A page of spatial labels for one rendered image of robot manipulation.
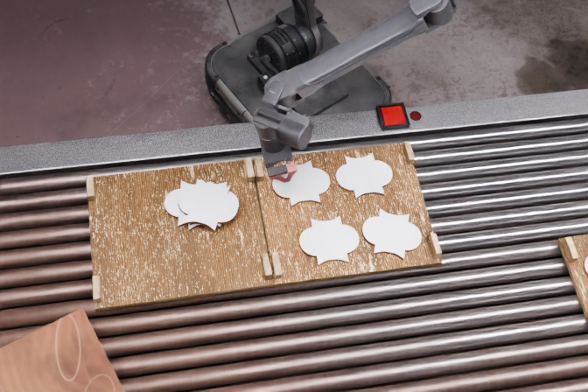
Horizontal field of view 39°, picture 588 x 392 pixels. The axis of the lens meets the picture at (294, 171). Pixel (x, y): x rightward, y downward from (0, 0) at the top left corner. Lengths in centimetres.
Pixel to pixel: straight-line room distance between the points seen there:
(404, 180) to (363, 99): 104
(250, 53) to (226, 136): 106
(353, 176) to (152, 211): 51
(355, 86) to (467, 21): 84
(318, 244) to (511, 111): 70
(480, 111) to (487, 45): 144
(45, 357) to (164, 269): 35
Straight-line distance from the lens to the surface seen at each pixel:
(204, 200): 199
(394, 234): 202
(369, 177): 209
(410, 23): 177
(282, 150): 186
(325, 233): 199
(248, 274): 195
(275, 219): 201
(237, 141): 215
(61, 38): 362
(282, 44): 301
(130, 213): 203
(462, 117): 229
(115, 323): 193
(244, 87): 310
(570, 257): 212
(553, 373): 202
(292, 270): 195
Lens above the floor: 271
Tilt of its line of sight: 58 degrees down
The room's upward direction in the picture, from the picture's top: 8 degrees clockwise
